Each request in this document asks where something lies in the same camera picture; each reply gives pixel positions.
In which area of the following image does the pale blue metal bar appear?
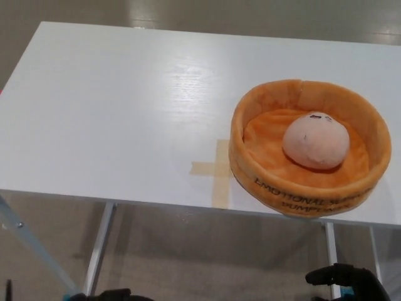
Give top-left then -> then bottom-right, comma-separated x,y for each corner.
0,195 -> 80,299

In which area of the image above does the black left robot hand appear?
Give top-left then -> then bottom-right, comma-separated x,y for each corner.
66,288 -> 133,301

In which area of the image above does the orange plush round basket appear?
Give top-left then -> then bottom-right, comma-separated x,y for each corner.
228,78 -> 393,221

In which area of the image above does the beige masking tape strip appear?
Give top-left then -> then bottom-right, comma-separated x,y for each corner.
190,161 -> 234,177
211,139 -> 235,209

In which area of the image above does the white metal table leg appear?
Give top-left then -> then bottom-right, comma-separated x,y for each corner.
369,225 -> 385,283
83,201 -> 118,296
325,221 -> 341,299

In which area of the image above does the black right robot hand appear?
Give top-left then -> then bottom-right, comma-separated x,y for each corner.
305,263 -> 388,301

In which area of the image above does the pink round plush toy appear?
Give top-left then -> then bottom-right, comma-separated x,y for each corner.
282,110 -> 352,171

